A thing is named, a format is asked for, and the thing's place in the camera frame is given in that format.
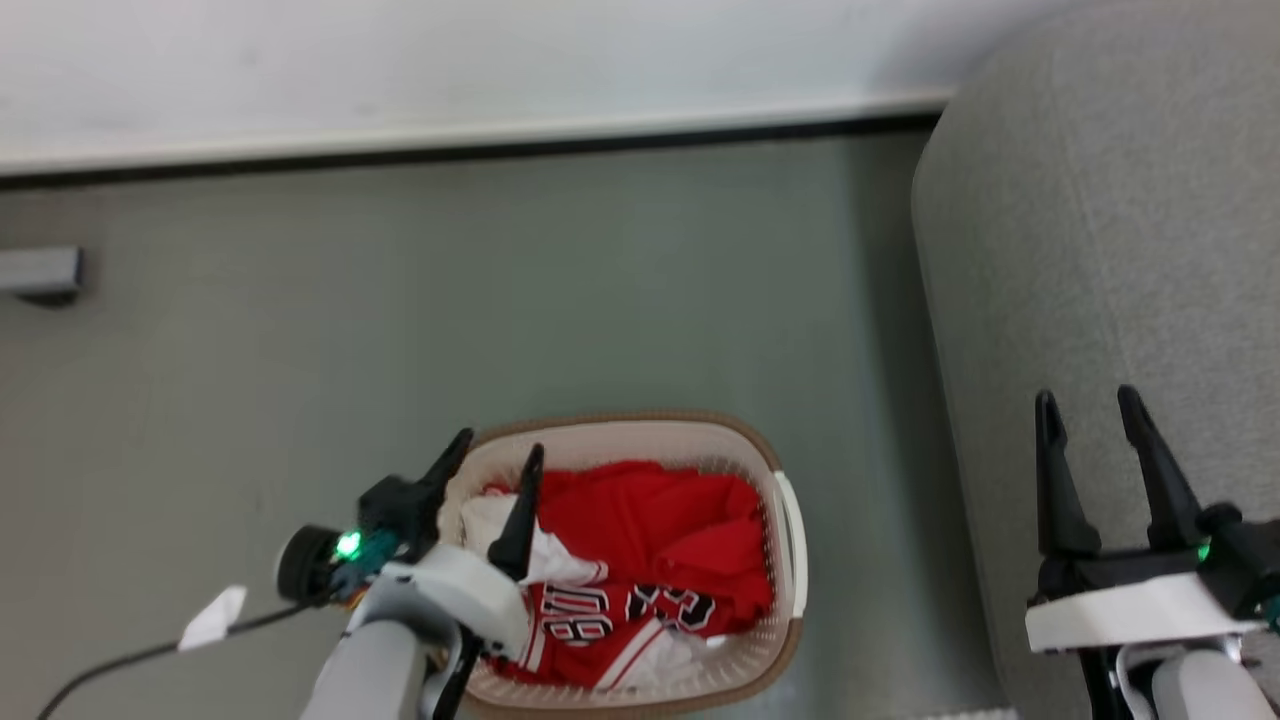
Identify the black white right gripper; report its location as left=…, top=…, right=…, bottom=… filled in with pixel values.
left=1024, top=384, right=1267, bottom=657

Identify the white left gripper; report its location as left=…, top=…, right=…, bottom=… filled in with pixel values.
left=345, top=428, right=547, bottom=661

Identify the red jersey black lettering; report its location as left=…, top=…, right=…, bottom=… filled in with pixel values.
left=488, top=578, right=763, bottom=694

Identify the plain red white garment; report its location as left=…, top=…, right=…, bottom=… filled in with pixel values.
left=460, top=459, right=776, bottom=633

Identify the beige plastic laundry basket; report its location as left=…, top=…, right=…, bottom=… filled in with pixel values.
left=428, top=409, right=809, bottom=720

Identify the grey fabric sofa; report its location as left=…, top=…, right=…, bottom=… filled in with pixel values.
left=910, top=0, right=1280, bottom=720

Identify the white black baseboard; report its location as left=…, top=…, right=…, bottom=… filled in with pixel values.
left=0, top=92, right=953, bottom=189

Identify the grey flat floor block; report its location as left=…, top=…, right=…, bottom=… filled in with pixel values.
left=0, top=246, right=85, bottom=307

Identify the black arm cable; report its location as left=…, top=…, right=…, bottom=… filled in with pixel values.
left=428, top=628, right=485, bottom=720

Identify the white cable tag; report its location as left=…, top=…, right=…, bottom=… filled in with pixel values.
left=177, top=585, right=249, bottom=652

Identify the thin black cable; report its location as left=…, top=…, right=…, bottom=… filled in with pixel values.
left=38, top=600, right=313, bottom=720

